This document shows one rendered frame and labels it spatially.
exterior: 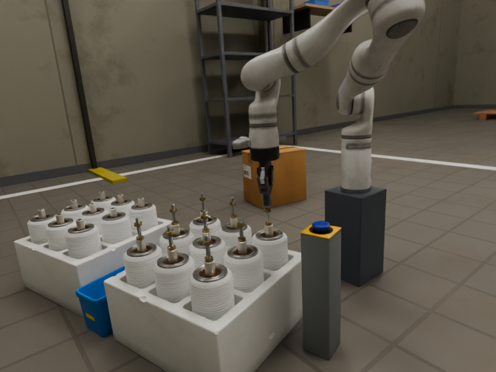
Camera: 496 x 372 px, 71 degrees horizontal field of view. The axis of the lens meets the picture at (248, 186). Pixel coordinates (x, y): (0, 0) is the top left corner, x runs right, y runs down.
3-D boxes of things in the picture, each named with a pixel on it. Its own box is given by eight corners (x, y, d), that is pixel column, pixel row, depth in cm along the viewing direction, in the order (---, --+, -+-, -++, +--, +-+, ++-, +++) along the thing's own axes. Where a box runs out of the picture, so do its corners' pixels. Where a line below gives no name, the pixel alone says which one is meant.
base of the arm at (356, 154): (351, 184, 119) (352, 134, 115) (376, 189, 112) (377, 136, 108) (334, 190, 114) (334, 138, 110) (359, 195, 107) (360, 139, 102)
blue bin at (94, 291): (161, 280, 124) (156, 249, 121) (182, 288, 118) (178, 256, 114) (80, 327, 101) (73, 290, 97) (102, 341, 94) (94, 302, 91)
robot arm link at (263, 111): (261, 123, 93) (243, 127, 85) (258, 62, 89) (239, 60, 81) (285, 123, 89) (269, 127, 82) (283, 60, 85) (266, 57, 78)
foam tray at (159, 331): (209, 276, 124) (205, 229, 120) (308, 310, 102) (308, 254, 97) (114, 339, 94) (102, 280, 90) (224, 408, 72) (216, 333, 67)
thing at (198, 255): (200, 317, 90) (193, 253, 86) (192, 298, 99) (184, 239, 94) (235, 307, 94) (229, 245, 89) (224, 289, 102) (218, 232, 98)
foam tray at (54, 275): (116, 245, 156) (110, 207, 151) (179, 264, 135) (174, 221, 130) (24, 287, 125) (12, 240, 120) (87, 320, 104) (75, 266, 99)
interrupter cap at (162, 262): (151, 262, 83) (150, 259, 83) (179, 252, 88) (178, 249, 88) (167, 273, 77) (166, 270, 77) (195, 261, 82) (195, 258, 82)
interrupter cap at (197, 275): (232, 278, 73) (231, 275, 73) (196, 286, 71) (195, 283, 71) (222, 263, 80) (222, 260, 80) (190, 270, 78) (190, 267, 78)
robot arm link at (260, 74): (232, 68, 81) (281, 38, 73) (252, 69, 88) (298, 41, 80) (243, 96, 81) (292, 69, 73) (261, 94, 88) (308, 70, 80)
